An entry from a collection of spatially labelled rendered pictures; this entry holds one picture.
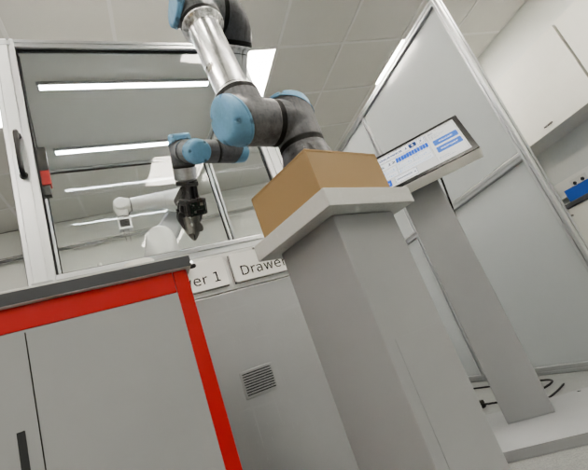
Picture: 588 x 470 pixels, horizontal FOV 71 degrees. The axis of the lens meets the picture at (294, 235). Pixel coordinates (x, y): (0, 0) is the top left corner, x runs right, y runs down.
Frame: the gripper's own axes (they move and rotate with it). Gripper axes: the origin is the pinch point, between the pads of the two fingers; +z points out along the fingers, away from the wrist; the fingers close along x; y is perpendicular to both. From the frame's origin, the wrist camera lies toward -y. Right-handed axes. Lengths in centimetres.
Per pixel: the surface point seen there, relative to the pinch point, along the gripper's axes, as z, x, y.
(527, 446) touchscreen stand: 62, 53, 92
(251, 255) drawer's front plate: 12.1, 20.0, 4.0
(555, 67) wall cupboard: -55, 337, -17
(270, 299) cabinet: 27.6, 20.2, 13.1
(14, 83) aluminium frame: -59, -35, -59
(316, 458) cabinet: 72, 11, 44
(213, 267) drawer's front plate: 12.5, 4.7, 2.0
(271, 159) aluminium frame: -20, 49, -18
